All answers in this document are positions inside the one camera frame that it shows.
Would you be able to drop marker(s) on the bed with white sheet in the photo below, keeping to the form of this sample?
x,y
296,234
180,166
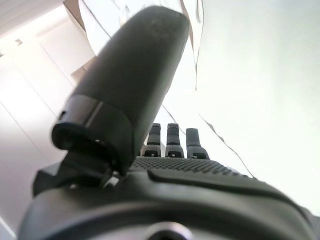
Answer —
x,y
250,62

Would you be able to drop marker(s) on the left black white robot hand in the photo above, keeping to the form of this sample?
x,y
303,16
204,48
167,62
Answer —
x,y
130,75

